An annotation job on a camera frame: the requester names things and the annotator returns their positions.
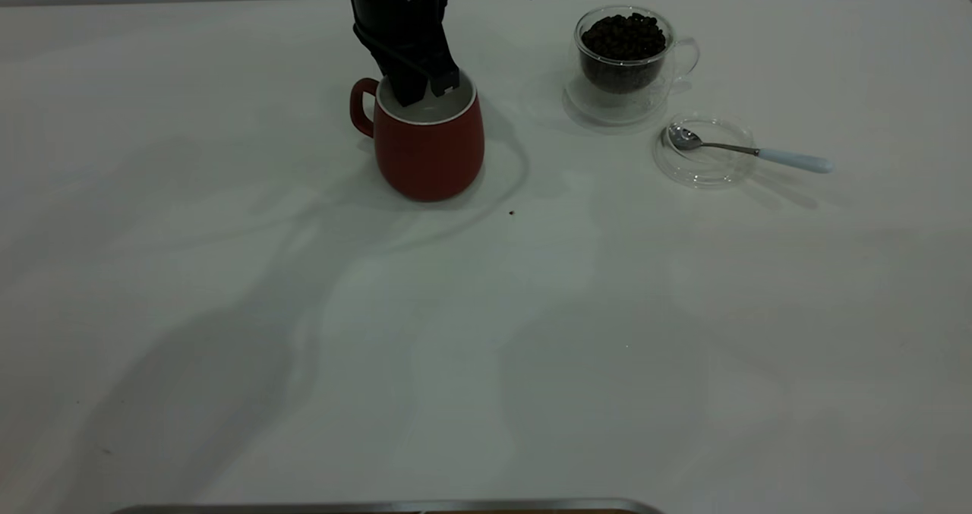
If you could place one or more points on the clear glass saucer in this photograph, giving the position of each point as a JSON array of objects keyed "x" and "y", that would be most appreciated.
[{"x": 577, "y": 111}]

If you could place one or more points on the clear double-wall glass cup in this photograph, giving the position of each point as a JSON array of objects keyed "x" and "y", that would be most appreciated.
[{"x": 624, "y": 99}]

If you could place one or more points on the dark coffee beans pile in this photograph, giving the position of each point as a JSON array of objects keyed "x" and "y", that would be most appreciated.
[{"x": 623, "y": 39}]

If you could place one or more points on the small clear glass dish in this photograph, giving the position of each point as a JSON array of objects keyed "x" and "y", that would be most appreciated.
[{"x": 706, "y": 174}]

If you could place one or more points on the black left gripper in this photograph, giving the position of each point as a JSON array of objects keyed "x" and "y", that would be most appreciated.
[{"x": 399, "y": 13}]

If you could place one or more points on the red ceramic mug white inside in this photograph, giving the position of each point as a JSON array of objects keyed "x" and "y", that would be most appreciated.
[{"x": 429, "y": 157}]

